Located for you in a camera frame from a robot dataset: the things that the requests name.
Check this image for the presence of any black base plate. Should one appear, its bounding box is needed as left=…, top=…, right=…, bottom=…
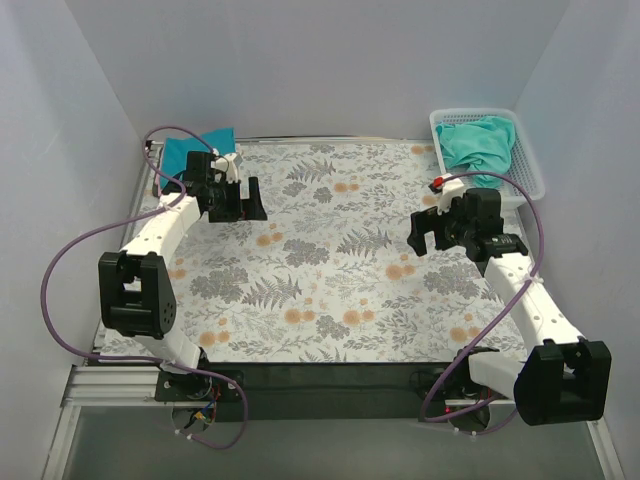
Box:
left=154, top=362, right=489, bottom=422

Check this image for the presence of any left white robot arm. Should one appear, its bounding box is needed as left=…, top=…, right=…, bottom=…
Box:
left=98, top=151, right=267, bottom=400

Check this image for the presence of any aluminium frame rail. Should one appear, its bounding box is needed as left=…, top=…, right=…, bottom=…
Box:
left=41, top=140, right=626, bottom=480

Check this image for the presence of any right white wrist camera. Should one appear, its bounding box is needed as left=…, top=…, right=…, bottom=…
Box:
left=429, top=174, right=466, bottom=215

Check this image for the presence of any purple cable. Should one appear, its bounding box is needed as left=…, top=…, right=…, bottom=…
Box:
left=419, top=171, right=545, bottom=437
left=40, top=124, right=250, bottom=450

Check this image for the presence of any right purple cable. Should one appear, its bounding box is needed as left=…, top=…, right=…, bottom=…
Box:
left=419, top=171, right=545, bottom=437

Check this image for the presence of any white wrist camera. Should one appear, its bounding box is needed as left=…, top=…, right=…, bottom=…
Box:
left=429, top=174, right=466, bottom=215
left=210, top=152, right=242, bottom=183

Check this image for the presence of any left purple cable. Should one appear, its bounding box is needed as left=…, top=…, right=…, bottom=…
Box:
left=40, top=124, right=250, bottom=450

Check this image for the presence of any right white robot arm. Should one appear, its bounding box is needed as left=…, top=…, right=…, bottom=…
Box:
left=407, top=188, right=612, bottom=426

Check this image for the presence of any white plastic basket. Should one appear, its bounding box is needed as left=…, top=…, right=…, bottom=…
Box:
left=429, top=107, right=545, bottom=201

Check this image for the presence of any teal green t shirt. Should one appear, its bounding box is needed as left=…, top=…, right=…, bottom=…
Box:
left=436, top=115, right=516, bottom=174

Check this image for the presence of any floral table mat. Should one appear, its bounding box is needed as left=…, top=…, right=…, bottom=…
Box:
left=168, top=142, right=526, bottom=362

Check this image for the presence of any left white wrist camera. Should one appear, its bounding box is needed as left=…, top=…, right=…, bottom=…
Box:
left=210, top=152, right=242, bottom=183

